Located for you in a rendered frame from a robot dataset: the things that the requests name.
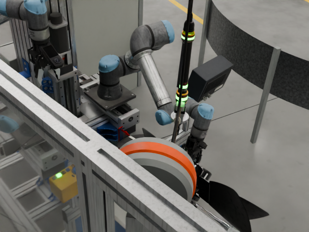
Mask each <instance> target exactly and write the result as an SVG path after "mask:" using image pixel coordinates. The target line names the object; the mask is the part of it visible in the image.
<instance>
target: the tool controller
mask: <svg viewBox="0 0 309 232"><path fill-rule="evenodd" d="M233 66H234V65H233V64H232V63H231V62H229V61H228V60H227V59H226V58H225V57H223V56H222V55H221V54H220V55H218V56H216V57H215V58H213V59H211V60H209V61H207V62H205V63H204V64H202V65H200V66H198V67H196V68H195V69H193V70H192V72H191V74H190V77H189V80H188V87H187V91H188V96H189V97H191V98H193V99H194V100H195V101H196V102H197V103H198V102H200V101H202V100H204V101H206V100H207V97H208V98H210V97H211V94H213V93H214V92H216V91H217V90H219V89H221V88H222V87H223V86H224V84H225V82H226V80H227V78H228V76H229V74H230V72H231V70H232V68H233Z"/></svg>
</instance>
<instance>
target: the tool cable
mask: <svg viewBox="0 0 309 232"><path fill-rule="evenodd" d="M192 7H193V0H189V3H188V12H187V21H186V30H185V40H184V50H183V63H182V73H181V82H180V91H179V100H178V108H177V116H176V117H175V118H174V123H175V127H174V131H173V136H172V142H173V143H174V141H175V136H176V131H177V125H178V121H179V124H180V123H181V118H180V117H179V113H180V107H181V99H182V91H183V78H184V69H185V60H186V51H187V42H188V33H189V21H190V14H191V13H192Z"/></svg>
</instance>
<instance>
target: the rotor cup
mask: <svg viewBox="0 0 309 232"><path fill-rule="evenodd" d="M193 162H194V161H193ZM194 165H195V171H196V176H197V179H196V189H195V193H194V195H193V197H192V199H193V200H195V201H197V202H198V201H199V199H200V197H199V196H198V195H197V194H196V192H197V190H198V189H199V176H200V177H203V178H204V177H205V175H206V174H208V175H207V176H206V178H205V179H206V180H207V181H208V180H209V179H210V177H211V176H212V173H210V172H209V171H208V170H206V169H205V168H203V167H202V166H200V165H199V164H197V163H196V162H194Z"/></svg>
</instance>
